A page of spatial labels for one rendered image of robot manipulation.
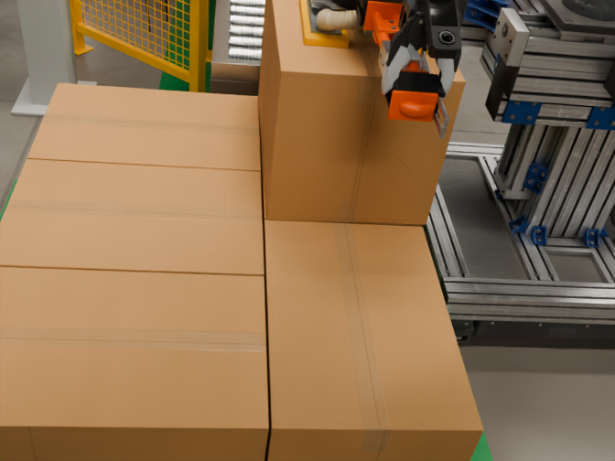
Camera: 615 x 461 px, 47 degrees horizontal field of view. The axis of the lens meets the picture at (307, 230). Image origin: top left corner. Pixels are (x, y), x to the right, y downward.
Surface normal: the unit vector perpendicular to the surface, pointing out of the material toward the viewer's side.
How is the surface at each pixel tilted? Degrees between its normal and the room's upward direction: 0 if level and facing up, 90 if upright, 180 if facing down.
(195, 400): 0
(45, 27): 90
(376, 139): 90
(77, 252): 0
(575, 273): 0
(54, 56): 90
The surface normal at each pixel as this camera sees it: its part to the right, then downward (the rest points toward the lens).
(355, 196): 0.09, 0.64
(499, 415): 0.11, -0.77
